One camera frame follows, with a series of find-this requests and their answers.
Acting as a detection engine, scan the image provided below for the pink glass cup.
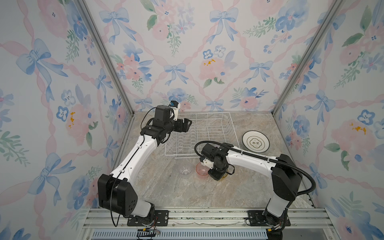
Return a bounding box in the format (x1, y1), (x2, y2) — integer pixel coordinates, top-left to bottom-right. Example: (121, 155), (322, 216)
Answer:
(196, 163), (210, 179)

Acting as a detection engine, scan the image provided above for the white wire dish rack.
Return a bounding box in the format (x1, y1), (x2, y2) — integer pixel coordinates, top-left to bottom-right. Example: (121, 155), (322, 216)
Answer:
(165, 112), (239, 158)

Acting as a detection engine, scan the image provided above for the clear glass cup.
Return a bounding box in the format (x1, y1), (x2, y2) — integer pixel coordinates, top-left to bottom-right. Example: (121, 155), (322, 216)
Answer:
(179, 165), (194, 178)

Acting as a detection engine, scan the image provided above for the grey patterned plate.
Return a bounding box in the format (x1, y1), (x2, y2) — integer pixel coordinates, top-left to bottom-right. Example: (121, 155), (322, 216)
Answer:
(241, 131), (271, 154)

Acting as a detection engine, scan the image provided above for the yellow glass cup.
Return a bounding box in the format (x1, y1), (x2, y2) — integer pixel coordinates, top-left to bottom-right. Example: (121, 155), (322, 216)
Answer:
(221, 171), (229, 179)

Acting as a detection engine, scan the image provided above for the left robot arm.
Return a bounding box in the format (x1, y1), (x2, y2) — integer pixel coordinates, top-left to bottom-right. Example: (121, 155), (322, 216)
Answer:
(98, 101), (192, 226)

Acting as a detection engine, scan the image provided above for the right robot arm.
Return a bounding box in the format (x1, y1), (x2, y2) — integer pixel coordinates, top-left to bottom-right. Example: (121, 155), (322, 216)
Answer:
(195, 141), (305, 229)

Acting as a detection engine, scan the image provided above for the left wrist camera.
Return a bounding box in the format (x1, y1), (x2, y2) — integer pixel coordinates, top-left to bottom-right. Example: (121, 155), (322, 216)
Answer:
(169, 100), (181, 121)

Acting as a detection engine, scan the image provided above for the black corrugated cable hose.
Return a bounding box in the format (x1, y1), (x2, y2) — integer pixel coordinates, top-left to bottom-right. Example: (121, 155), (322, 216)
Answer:
(194, 140), (317, 197)

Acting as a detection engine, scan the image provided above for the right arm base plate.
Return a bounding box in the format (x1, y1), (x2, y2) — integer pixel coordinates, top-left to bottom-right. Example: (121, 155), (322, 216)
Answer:
(246, 210), (291, 227)

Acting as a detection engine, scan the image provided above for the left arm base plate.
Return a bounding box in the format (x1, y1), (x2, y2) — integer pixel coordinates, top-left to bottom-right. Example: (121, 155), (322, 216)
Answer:
(127, 210), (170, 227)

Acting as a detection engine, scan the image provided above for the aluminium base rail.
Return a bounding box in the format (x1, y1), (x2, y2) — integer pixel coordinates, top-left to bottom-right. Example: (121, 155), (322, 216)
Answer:
(78, 208), (340, 240)

